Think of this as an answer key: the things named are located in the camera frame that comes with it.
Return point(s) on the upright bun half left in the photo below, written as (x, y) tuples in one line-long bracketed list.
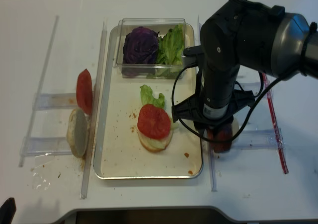
[(77, 132)]

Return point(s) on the upright tomato slice left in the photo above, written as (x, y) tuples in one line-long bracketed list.
[(84, 94)]

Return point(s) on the clear right lower track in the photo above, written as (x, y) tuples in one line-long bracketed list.
[(257, 139)]

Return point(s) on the metal baking tray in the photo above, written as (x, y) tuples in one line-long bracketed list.
[(118, 151)]

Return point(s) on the red straw rod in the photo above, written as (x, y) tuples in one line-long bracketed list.
[(278, 136)]

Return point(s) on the lettuce leaf on tray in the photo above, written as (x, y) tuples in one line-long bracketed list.
[(147, 97)]

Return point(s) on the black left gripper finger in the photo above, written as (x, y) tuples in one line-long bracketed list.
[(7, 211)]

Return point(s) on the bottom bun on tray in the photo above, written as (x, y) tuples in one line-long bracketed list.
[(151, 145)]

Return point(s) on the green lettuce in container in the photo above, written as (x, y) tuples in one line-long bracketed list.
[(169, 53)]

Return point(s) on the clear left lower track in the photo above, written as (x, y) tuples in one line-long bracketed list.
[(37, 146)]

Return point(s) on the clear plastic container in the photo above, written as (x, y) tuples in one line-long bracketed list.
[(159, 25)]

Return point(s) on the clear left upper track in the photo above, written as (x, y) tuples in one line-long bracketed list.
[(52, 101)]

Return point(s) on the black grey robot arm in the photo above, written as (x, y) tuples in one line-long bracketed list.
[(55, 40)]

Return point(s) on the purple cabbage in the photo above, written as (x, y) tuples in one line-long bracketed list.
[(140, 47)]

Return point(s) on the red meat patty slices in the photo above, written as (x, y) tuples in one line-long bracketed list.
[(221, 134)]

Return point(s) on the tomato slice on burger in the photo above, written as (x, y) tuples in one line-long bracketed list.
[(153, 122)]

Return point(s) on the lettuce and onion layer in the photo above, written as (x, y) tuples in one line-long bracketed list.
[(159, 140)]

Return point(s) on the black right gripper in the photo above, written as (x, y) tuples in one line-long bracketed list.
[(206, 117)]

